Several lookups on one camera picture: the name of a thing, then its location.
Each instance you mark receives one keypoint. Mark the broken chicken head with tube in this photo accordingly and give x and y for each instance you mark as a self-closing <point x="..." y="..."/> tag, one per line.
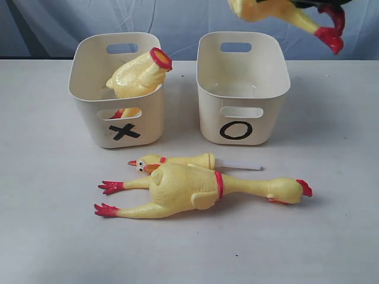
<point x="151" y="162"/>

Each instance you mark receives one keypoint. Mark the yellow rubber chicken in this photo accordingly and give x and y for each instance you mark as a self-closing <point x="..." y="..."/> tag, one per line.
<point x="292" y="13"/>
<point x="176" y="188"/>

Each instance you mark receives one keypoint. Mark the headless yellow chicken body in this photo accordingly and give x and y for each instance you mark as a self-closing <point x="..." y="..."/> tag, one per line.
<point x="140" y="76"/>

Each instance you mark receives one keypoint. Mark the cream bin marked X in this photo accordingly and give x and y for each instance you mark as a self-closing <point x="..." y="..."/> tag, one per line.
<point x="113" y="122"/>

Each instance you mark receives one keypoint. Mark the cream bin marked O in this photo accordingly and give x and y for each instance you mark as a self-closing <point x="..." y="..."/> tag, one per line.
<point x="242" y="80"/>

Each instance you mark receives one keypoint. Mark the pale blue backdrop cloth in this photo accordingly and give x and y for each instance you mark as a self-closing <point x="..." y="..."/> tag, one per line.
<point x="55" y="28"/>

